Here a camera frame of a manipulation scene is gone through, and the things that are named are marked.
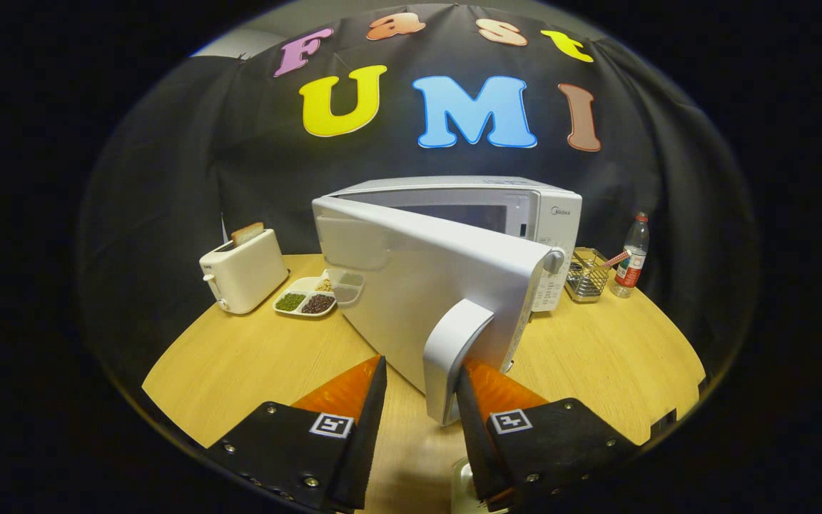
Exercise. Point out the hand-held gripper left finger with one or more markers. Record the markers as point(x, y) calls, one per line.
point(364, 442)

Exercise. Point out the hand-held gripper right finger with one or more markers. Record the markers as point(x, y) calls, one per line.
point(482, 457)

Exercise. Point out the white microwave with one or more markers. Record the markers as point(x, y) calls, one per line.
point(418, 285)

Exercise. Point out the pale square plate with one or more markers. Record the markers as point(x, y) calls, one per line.
point(462, 492)

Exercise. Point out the white divided tray of beans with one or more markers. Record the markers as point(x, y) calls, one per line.
point(290, 302)

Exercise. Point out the white toaster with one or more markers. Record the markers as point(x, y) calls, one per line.
point(247, 275)

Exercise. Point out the pink striped straw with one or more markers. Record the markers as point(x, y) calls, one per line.
point(618, 258)

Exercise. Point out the toast slice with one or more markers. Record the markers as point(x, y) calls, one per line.
point(247, 233)

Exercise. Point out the clear plastic water bottle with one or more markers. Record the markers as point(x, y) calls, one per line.
point(631, 264)

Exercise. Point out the black backdrop cloth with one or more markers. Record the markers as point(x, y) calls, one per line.
point(168, 178)

